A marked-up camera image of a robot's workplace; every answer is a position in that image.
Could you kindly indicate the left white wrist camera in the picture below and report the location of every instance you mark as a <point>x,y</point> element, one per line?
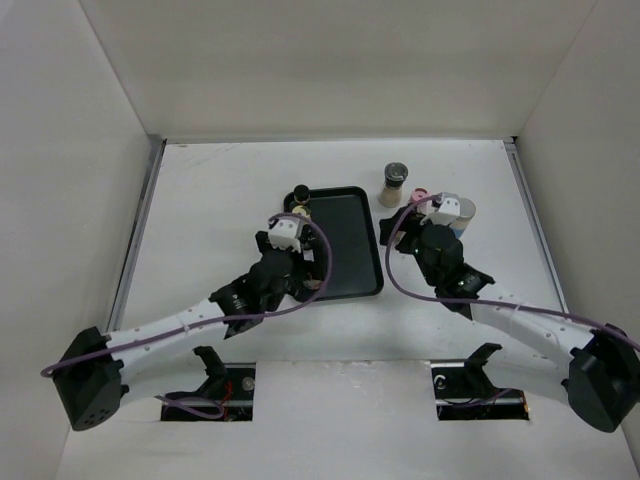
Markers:
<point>285,233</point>

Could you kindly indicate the pink cap seasoning shaker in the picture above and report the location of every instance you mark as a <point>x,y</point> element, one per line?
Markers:
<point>417,198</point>

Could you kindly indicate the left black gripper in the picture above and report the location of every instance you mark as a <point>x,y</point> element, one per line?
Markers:
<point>298,259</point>

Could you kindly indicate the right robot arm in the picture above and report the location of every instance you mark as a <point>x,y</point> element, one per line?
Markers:
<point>594,370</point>

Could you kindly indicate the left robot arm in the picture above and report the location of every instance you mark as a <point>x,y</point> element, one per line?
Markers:
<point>175,358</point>

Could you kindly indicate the yellow cap seasoning shaker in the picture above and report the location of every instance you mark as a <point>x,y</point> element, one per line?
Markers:
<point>302,210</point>

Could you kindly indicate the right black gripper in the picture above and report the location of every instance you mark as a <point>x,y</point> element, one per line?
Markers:
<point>407,224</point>

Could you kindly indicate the black top grinder bottle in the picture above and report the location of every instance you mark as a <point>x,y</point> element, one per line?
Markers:
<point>311,245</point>

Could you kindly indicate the white cap dark spice jar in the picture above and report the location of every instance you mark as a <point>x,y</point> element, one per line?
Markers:
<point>314,276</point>

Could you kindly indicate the black cap pepper grinder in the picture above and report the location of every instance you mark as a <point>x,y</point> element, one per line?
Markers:
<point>395,174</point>

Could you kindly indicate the small brown spice bottle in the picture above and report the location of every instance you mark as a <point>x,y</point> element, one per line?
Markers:
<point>301,195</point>

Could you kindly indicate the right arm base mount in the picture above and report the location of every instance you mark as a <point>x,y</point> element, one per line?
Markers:
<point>463,391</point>

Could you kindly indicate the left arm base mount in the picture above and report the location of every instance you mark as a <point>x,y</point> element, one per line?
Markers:
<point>226,394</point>

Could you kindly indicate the black rectangular tray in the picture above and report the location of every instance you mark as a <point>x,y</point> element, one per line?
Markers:
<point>344,215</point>

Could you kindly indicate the blue label silver cap jar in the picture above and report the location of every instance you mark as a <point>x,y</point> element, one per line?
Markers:
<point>466,214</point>

